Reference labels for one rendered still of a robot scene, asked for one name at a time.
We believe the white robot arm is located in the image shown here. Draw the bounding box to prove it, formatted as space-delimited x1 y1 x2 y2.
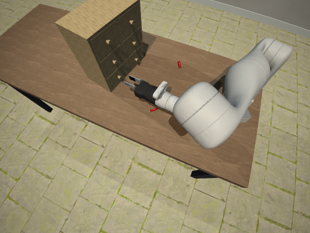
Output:
165 37 293 149

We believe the small wooden chest of drawers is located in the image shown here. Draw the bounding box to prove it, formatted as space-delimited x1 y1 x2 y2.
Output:
55 0 143 92

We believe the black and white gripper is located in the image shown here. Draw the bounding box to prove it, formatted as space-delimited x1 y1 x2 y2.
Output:
124 75 172 109

